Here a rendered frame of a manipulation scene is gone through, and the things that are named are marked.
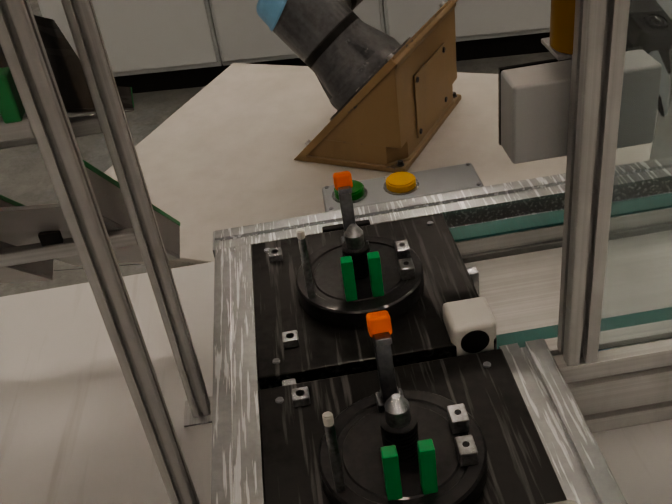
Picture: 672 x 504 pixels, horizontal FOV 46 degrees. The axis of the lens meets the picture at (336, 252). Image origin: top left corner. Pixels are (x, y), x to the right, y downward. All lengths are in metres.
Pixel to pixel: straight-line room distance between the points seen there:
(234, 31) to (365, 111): 2.68
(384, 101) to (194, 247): 0.37
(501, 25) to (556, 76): 3.25
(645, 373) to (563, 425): 0.13
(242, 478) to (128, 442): 0.24
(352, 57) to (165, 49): 2.76
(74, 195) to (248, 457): 0.30
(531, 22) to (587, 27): 3.32
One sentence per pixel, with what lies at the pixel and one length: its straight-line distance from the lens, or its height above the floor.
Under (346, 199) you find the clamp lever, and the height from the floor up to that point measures 1.05.
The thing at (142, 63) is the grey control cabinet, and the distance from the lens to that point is 4.08.
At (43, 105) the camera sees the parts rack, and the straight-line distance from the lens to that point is 0.54.
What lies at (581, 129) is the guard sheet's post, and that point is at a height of 1.21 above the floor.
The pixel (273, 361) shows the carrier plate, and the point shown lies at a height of 0.97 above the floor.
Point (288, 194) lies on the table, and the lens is 1.30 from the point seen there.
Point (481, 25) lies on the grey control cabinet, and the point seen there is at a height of 0.17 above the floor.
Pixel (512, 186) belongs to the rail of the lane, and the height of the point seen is 0.96.
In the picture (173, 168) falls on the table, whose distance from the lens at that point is 1.45.
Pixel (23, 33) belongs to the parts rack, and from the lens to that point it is 0.53.
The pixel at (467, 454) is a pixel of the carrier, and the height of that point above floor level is 1.00.
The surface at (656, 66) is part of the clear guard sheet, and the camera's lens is 0.67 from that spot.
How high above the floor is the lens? 1.51
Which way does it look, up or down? 35 degrees down
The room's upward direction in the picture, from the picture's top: 8 degrees counter-clockwise
